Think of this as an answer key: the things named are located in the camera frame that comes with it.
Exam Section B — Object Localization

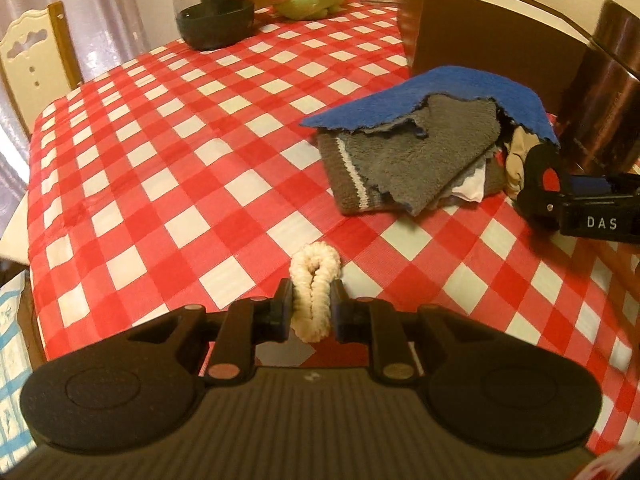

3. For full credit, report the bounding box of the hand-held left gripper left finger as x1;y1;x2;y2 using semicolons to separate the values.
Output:
125;278;295;387

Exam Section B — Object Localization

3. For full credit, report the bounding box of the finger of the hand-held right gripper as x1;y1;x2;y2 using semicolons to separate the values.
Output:
515;187;568;233
565;172;640;197

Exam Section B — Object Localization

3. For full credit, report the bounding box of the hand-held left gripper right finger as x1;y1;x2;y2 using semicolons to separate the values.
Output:
330;278;501;383

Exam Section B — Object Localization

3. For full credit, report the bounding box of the cream scrunchie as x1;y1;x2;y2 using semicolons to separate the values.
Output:
289;242;342;345

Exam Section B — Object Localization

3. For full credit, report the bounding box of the beige cloth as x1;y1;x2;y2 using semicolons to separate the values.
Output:
501;125;543;202

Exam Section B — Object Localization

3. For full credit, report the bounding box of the white cloth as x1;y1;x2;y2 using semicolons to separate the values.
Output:
447;166;487;204

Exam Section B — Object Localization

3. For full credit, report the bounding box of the grey striped fuzzy sock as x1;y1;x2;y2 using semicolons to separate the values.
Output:
317;130;506;216

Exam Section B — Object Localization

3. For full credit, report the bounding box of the blue and grey cloth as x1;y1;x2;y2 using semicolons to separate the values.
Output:
302;65;561;217

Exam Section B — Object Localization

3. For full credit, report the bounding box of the brown cardboard box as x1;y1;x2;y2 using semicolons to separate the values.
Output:
399;0;598;113

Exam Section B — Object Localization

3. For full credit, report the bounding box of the brown cylindrical canister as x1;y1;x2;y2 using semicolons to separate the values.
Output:
555;0;640;176

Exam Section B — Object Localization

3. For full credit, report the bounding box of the red checkered tablecloth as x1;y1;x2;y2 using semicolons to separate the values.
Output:
27;0;640;480

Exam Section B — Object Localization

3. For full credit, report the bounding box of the blue patterned blanket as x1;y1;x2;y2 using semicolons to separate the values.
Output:
0;270;36;480

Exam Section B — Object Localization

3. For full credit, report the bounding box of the black grinder jar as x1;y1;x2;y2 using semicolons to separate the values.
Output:
172;0;255;52

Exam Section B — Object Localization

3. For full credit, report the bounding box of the white wooden chair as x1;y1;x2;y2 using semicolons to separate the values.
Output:
0;1;83;266

